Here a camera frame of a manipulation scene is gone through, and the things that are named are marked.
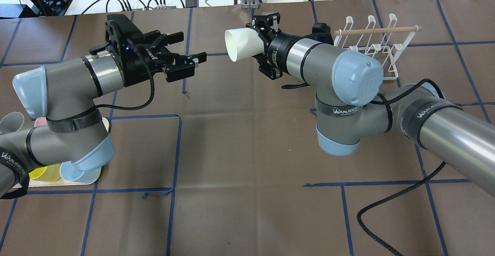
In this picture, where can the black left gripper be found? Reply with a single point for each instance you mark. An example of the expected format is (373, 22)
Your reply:
(136, 63)

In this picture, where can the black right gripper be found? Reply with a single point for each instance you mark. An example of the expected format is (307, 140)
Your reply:
(277, 51)

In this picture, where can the white ikea cup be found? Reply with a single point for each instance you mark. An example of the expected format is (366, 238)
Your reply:
(243, 43)

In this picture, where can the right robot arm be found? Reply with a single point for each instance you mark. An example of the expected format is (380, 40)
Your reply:
(350, 107)

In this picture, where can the pink cup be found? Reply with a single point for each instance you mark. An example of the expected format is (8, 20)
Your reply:
(40, 122)

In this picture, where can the yellow cup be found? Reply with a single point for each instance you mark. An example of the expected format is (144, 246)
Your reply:
(46, 173)

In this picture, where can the grey cup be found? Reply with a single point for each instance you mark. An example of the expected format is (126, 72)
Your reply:
(11, 122)

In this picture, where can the cream bunny tray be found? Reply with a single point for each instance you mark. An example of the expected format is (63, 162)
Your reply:
(41, 160)

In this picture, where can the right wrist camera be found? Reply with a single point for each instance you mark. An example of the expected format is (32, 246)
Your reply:
(322, 32)

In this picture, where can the white wire cup rack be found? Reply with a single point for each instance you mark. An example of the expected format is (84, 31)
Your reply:
(385, 44)

